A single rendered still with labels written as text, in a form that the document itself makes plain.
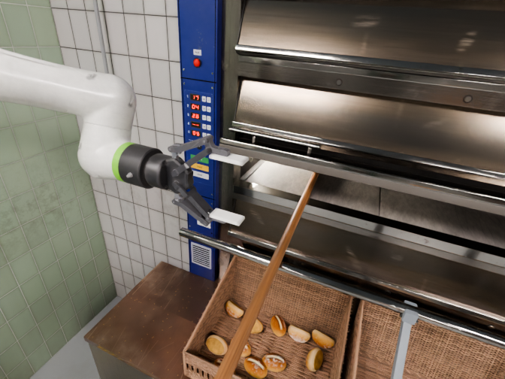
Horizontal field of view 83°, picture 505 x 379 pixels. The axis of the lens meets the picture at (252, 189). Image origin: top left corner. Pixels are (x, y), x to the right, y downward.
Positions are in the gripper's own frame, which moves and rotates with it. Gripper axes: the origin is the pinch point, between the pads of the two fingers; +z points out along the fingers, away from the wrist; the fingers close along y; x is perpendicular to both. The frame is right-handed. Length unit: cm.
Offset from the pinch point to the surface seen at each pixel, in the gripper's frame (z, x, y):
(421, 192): 40, -40, 9
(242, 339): 7.0, 10.3, 29.0
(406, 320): 43, -16, 35
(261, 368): 6, -17, 86
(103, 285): -117, -48, 130
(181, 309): -39, -30, 91
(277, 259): 6.5, -16.0, 28.8
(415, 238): 48, -54, 33
